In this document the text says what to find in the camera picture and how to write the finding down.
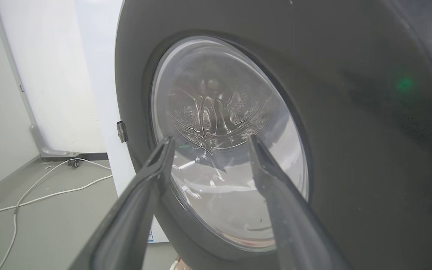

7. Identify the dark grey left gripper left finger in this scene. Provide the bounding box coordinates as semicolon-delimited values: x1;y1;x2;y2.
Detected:
69;136;176;270

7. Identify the white partition panel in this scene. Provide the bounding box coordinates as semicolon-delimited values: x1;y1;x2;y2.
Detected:
0;0;108;155

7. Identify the white washing machine body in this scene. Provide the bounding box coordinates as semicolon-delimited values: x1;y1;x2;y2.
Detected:
74;0;170;243

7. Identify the grey panel foot with caster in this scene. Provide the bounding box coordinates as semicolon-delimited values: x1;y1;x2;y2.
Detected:
30;124;81;168

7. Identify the metal door latch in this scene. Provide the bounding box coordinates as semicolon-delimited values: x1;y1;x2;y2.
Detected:
117;121;128;143

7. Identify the dark grey washing machine door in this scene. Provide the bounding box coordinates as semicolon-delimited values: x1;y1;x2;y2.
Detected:
114;0;432;270

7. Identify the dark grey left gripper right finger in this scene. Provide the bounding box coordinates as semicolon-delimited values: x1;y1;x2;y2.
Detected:
247;134;351;270

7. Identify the white floor cable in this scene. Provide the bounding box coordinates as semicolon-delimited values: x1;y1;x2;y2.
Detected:
0;158;114;270

